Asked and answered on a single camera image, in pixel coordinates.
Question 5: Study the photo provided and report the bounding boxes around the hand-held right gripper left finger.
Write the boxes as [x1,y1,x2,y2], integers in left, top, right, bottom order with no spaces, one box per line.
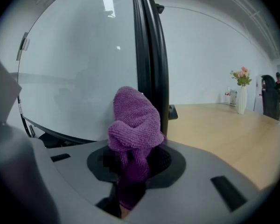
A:
[0,125,123,224]

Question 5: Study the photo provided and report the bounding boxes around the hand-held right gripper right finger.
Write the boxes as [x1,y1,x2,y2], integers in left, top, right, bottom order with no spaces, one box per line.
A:
[128,140,275,224]

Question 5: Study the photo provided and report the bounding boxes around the purple cleaning cloth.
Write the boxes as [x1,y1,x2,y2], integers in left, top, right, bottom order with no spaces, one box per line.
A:
[107,86,165,211]

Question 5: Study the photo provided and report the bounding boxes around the whiteboard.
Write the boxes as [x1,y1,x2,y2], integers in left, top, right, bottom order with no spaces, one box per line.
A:
[16,0,152,146]

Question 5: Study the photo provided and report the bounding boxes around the black whiteboard eraser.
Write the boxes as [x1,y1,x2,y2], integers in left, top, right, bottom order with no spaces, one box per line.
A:
[20,37,30,52]

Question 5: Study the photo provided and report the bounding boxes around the light wooden table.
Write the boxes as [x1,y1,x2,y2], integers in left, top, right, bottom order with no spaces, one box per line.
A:
[167,103,280,191]

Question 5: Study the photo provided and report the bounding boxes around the white ribbed vase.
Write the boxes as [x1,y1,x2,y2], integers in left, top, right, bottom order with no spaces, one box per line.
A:
[237,85,247,115]

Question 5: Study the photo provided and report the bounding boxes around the black office chair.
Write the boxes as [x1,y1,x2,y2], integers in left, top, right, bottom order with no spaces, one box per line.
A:
[260,74,280,121]

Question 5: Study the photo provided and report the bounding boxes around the pink flower bouquet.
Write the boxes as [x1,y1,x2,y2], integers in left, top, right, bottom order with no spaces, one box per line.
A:
[230,66,252,87]

